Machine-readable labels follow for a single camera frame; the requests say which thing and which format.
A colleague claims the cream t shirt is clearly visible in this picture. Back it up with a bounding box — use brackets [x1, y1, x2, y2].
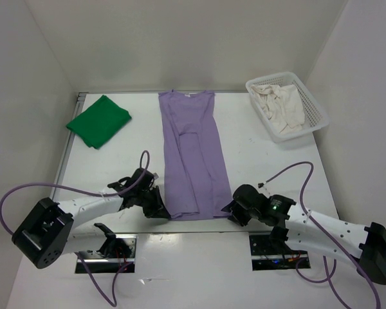
[250, 84, 305, 135]

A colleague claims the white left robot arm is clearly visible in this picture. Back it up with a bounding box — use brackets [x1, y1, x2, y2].
[12, 186, 170, 269]

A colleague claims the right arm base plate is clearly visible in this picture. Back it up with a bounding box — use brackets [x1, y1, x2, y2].
[249, 232, 311, 271]

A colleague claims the green t shirt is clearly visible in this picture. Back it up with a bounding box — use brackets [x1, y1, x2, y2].
[66, 95, 132, 149]

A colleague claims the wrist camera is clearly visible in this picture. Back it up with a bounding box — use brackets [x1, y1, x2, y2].
[233, 184, 270, 210]
[125, 167, 158, 191]

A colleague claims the lavender t shirt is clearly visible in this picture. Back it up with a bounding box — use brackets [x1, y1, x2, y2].
[158, 90, 232, 221]

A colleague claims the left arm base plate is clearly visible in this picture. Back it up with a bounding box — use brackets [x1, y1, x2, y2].
[79, 234, 138, 274]

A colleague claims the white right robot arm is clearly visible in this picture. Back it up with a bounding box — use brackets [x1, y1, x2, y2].
[223, 185, 386, 285]

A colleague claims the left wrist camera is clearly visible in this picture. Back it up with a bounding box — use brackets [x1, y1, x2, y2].
[125, 167, 158, 191]

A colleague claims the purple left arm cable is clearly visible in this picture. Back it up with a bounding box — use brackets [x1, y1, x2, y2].
[0, 150, 151, 308]

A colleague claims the white plastic basket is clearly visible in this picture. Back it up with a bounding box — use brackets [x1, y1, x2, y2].
[246, 71, 329, 143]

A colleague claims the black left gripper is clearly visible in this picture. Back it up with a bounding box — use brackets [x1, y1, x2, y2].
[135, 185, 170, 218]

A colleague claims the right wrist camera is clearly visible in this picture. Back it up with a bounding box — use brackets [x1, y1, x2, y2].
[233, 184, 270, 210]

